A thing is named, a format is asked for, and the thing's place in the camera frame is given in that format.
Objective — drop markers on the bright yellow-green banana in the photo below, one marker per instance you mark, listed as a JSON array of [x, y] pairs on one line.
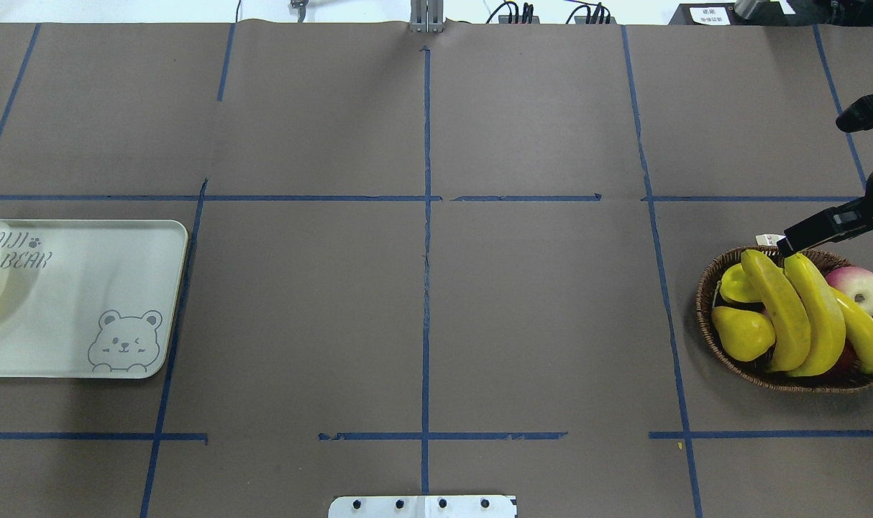
[[827, 328]]

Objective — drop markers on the small yellow banana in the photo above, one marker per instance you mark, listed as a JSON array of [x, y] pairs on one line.
[[859, 330]]

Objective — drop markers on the brown wicker basket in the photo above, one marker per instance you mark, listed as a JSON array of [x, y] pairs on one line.
[[844, 377]]

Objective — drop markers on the paper price tag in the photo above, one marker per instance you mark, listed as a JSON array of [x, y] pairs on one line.
[[768, 240]]

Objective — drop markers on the pink white apple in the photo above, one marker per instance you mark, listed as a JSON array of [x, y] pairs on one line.
[[856, 283]]

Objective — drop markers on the yellow pear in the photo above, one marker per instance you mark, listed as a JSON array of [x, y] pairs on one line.
[[745, 335], [735, 286]]

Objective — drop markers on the white bear tray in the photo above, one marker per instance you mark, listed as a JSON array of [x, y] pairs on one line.
[[88, 298]]

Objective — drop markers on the aluminium frame post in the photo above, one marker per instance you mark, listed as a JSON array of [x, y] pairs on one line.
[[427, 16]]

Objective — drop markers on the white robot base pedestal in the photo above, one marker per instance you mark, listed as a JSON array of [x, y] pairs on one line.
[[490, 505]]

